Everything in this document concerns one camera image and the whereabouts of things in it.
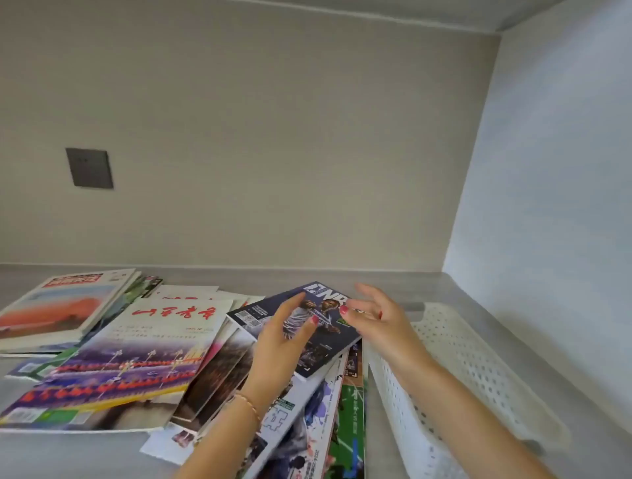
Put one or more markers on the person's left forearm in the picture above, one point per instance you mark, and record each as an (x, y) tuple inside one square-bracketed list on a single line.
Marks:
[(224, 441)]

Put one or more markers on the white perforated plastic basket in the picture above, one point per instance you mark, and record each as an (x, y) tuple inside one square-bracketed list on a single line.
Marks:
[(474, 375)]

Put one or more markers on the pile of assorted magazines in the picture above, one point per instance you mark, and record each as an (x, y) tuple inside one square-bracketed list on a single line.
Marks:
[(133, 360)]

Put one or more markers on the person's right thumb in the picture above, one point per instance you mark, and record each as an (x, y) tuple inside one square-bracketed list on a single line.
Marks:
[(353, 320)]

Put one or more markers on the dark blue basketball magazine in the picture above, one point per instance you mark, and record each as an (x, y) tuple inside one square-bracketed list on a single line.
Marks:
[(326, 348)]

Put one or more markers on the grey wall switch plate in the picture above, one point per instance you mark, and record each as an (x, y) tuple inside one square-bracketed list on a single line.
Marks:
[(90, 168)]

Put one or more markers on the person's left hand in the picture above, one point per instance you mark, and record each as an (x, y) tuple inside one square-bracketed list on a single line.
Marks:
[(269, 355)]

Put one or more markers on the person's right hand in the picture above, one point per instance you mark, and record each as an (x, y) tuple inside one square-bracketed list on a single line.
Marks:
[(390, 335)]

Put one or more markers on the person's right forearm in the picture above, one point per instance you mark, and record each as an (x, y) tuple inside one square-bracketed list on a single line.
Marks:
[(469, 424)]

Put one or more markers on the person's left thumb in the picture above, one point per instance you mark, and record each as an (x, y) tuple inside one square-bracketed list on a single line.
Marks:
[(305, 329)]

